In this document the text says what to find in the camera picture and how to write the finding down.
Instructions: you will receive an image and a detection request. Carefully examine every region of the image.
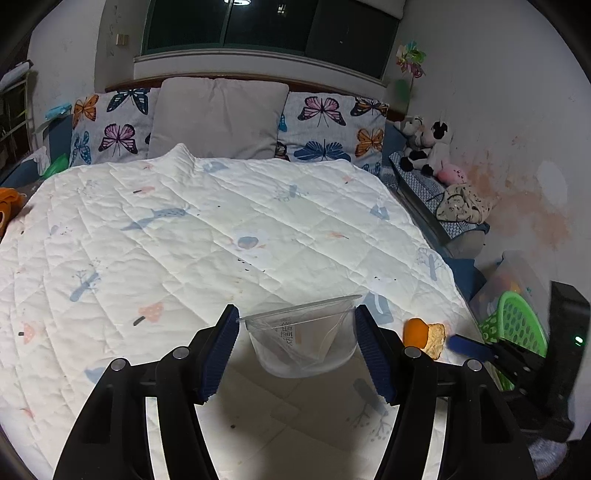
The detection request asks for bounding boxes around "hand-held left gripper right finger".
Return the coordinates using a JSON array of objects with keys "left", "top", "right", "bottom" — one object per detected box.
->
[{"left": 353, "top": 304, "right": 539, "bottom": 480}]

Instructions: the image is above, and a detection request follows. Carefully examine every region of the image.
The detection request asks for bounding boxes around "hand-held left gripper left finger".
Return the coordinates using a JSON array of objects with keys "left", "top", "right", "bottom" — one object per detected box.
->
[{"left": 53, "top": 304, "right": 241, "bottom": 480}]

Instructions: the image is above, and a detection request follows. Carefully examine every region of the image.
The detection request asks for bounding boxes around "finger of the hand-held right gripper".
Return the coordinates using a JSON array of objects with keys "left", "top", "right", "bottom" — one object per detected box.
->
[{"left": 447, "top": 335, "right": 525, "bottom": 370}]

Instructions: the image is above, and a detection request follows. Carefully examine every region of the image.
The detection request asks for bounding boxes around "orange toy bread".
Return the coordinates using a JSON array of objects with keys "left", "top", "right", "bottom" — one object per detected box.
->
[{"left": 403, "top": 318, "right": 448, "bottom": 361}]

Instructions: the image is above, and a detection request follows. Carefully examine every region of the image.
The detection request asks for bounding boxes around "green plastic basket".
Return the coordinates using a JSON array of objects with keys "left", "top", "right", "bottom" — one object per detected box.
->
[{"left": 478, "top": 291, "right": 550, "bottom": 393}]

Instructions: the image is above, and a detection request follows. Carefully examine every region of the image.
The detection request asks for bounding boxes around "clear plastic round container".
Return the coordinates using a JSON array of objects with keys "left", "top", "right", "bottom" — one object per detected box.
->
[{"left": 239, "top": 294, "right": 365, "bottom": 379}]

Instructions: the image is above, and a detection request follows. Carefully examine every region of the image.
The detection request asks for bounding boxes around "person's right hand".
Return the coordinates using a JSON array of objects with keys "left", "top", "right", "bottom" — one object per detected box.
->
[{"left": 526, "top": 438, "right": 570, "bottom": 479}]

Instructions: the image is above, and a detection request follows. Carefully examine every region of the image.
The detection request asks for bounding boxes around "blue bed sheet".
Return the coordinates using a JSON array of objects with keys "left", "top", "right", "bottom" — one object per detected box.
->
[{"left": 381, "top": 122, "right": 488, "bottom": 301}]

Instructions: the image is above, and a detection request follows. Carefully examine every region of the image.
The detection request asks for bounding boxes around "clear plastic storage box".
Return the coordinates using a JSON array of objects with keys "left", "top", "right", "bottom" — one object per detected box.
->
[{"left": 468, "top": 249, "right": 552, "bottom": 333}]

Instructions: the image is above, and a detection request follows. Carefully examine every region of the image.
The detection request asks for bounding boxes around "white quilted blanket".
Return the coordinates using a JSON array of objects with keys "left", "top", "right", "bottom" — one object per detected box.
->
[{"left": 0, "top": 143, "right": 481, "bottom": 480}]

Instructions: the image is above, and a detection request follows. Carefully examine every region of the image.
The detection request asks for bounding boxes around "spotted beige cloth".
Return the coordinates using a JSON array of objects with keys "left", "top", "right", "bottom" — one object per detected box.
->
[{"left": 435, "top": 182, "right": 492, "bottom": 226}]

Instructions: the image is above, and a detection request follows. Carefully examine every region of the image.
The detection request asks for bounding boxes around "blue patterned mat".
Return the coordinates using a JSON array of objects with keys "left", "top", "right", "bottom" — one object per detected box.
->
[{"left": 388, "top": 150, "right": 490, "bottom": 241}]

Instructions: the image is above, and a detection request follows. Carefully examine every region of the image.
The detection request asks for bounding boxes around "pink plush toy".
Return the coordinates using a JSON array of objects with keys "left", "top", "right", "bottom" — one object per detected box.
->
[{"left": 436, "top": 161, "right": 467, "bottom": 185}]

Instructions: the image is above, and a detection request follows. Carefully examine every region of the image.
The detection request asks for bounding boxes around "black and white cow plush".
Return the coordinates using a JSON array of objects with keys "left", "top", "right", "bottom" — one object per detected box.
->
[{"left": 399, "top": 119, "right": 451, "bottom": 177}]

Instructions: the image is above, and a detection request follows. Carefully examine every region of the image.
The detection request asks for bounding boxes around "grey white plush toy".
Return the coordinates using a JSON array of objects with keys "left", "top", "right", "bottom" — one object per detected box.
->
[{"left": 396, "top": 115, "right": 426, "bottom": 148}]

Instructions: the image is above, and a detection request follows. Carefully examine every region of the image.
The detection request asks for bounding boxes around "plain beige pillow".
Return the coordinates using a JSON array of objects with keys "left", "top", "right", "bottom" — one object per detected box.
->
[{"left": 147, "top": 76, "right": 291, "bottom": 161}]

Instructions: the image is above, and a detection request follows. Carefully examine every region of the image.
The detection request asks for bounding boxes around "butterfly print pillow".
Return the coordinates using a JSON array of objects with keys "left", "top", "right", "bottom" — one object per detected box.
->
[
  {"left": 276, "top": 91, "right": 389, "bottom": 178},
  {"left": 69, "top": 88, "right": 160, "bottom": 168}
]

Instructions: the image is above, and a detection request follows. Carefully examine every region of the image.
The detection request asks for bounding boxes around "green plastic bag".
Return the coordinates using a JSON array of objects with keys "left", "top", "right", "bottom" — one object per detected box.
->
[{"left": 41, "top": 154, "right": 70, "bottom": 178}]

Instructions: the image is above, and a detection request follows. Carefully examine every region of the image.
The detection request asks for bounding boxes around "orange cloth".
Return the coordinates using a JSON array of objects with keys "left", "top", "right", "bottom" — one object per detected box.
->
[{"left": 0, "top": 187, "right": 26, "bottom": 241}]

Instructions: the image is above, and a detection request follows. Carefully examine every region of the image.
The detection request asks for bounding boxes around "white cloth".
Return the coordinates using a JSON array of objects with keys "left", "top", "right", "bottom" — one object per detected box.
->
[{"left": 23, "top": 145, "right": 51, "bottom": 175}]

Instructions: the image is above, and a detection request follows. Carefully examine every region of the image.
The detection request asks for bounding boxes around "colourful pinwheel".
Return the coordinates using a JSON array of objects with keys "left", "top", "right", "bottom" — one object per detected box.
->
[{"left": 394, "top": 41, "right": 428, "bottom": 100}]

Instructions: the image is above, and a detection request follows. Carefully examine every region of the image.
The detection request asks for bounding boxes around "metal shelf rack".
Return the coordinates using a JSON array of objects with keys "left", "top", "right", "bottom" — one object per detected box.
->
[{"left": 0, "top": 60, "right": 38, "bottom": 158}]

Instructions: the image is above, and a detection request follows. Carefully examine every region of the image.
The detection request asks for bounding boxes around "dark window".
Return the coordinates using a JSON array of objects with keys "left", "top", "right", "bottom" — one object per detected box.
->
[{"left": 141, "top": 0, "right": 402, "bottom": 81}]

